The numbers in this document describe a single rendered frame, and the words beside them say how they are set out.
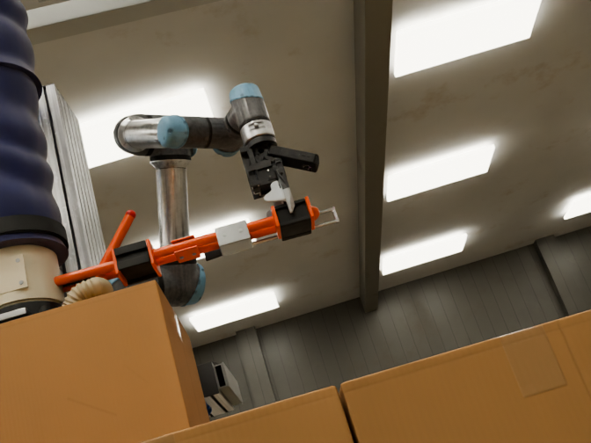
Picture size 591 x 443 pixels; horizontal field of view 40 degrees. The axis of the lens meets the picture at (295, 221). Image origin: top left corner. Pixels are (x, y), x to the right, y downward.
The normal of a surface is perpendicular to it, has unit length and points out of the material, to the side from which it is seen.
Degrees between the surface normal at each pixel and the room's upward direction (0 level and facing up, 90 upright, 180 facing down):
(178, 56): 180
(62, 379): 90
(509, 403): 90
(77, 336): 90
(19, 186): 75
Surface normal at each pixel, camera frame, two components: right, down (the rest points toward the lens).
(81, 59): 0.28, 0.88
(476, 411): 0.00, -0.40
